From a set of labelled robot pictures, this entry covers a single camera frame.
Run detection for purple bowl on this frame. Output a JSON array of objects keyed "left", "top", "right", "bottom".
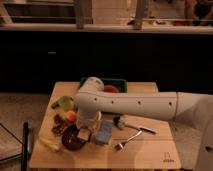
[{"left": 61, "top": 125, "right": 86, "bottom": 151}]

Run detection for green plastic tray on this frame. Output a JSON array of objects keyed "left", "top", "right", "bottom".
[{"left": 75, "top": 77, "right": 129, "bottom": 116}]

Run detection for white cup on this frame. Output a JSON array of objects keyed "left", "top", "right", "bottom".
[{"left": 96, "top": 112, "right": 102, "bottom": 124}]

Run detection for orange fruit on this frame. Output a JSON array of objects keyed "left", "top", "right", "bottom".
[{"left": 66, "top": 110, "right": 77, "bottom": 123}]

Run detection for orange bowl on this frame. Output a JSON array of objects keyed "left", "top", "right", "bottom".
[{"left": 104, "top": 85, "right": 119, "bottom": 93}]

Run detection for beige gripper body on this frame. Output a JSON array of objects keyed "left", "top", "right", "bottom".
[{"left": 76, "top": 114, "right": 98, "bottom": 131}]

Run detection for black handled dish brush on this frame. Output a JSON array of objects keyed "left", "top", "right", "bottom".
[{"left": 113, "top": 116, "right": 156, "bottom": 135}]

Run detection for dark brown board eraser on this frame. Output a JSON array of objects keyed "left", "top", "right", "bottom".
[{"left": 77, "top": 128, "right": 91, "bottom": 141}]

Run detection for brown toy grapes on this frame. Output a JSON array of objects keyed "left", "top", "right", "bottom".
[{"left": 52, "top": 114, "right": 68, "bottom": 136}]

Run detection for blue sponge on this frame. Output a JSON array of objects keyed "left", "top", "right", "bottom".
[{"left": 93, "top": 120, "right": 113, "bottom": 145}]

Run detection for silver fork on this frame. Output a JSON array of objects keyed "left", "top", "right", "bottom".
[{"left": 114, "top": 130, "right": 142, "bottom": 151}]

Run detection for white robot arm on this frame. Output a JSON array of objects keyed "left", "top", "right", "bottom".
[{"left": 74, "top": 77, "right": 213, "bottom": 171}]

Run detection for green toy vegetable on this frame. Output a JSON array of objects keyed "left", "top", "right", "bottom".
[{"left": 51, "top": 96, "right": 74, "bottom": 111}]

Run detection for black chair frame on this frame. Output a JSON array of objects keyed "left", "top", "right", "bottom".
[{"left": 0, "top": 122, "right": 30, "bottom": 171}]

